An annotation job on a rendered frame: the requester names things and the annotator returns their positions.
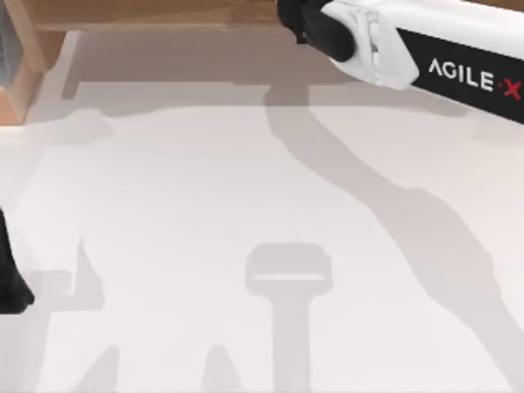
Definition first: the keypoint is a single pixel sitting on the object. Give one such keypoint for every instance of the wooden cupboard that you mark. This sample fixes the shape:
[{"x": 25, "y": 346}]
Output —
[{"x": 163, "y": 14}]

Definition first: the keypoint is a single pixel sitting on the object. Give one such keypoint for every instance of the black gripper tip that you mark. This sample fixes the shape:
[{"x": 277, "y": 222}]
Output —
[{"x": 10, "y": 278}]

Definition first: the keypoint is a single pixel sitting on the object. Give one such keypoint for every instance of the pale wooden drawer front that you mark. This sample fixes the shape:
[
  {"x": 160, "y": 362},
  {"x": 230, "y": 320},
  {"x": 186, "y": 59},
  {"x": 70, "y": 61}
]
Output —
[{"x": 32, "y": 53}]

